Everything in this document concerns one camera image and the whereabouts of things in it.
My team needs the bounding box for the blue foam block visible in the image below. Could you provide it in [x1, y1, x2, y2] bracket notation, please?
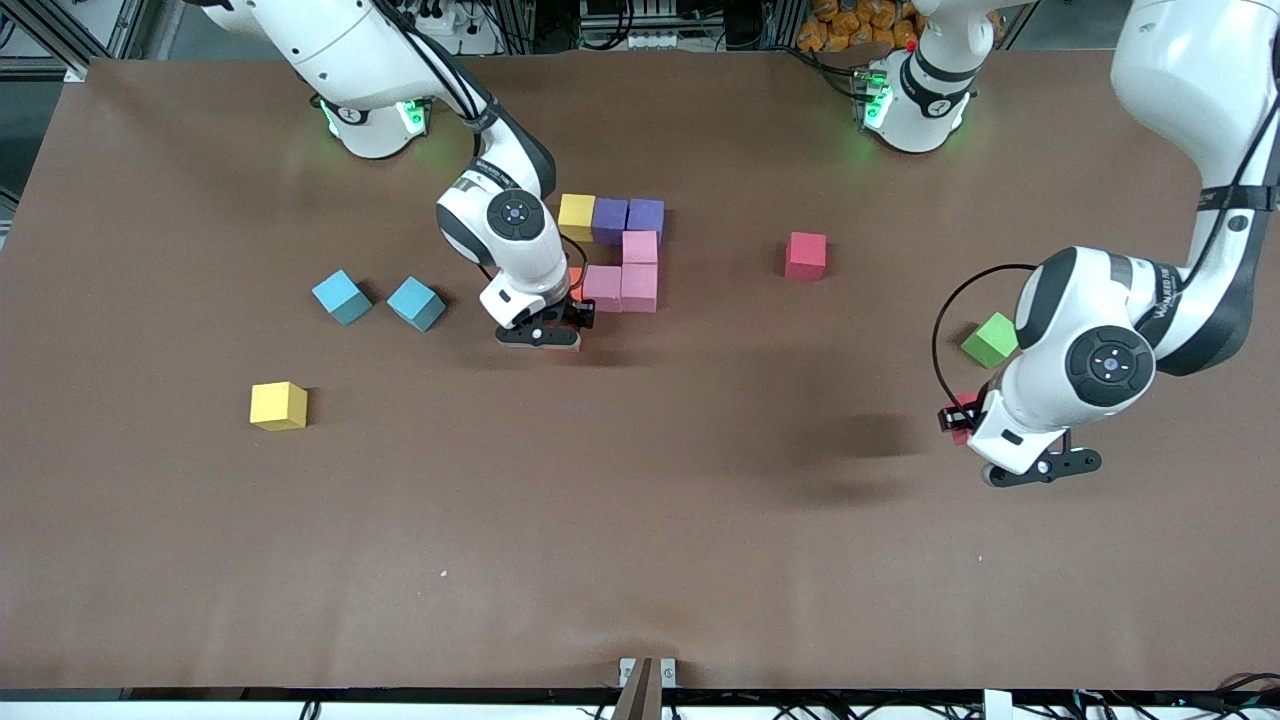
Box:
[311, 269, 374, 327]
[386, 276, 448, 333]

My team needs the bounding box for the aluminium frame rail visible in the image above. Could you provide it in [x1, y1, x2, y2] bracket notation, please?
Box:
[0, 0, 146, 83]

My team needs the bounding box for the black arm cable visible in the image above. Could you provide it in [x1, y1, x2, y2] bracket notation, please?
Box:
[375, 0, 591, 301]
[932, 60, 1280, 406]

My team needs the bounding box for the metal table edge bracket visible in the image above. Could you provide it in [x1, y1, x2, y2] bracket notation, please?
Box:
[619, 657, 678, 689]

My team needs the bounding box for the yellow foam block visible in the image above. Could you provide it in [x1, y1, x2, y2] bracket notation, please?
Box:
[558, 193, 598, 243]
[250, 381, 309, 432]

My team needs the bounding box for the bag of orange items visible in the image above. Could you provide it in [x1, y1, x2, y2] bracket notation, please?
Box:
[797, 0, 926, 53]

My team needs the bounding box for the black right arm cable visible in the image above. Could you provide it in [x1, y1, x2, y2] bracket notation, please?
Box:
[375, 0, 591, 301]

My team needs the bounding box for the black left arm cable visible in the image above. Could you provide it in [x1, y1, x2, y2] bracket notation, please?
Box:
[932, 60, 1280, 406]

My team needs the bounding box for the green foam block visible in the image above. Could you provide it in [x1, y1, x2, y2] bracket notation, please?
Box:
[960, 311, 1023, 370]

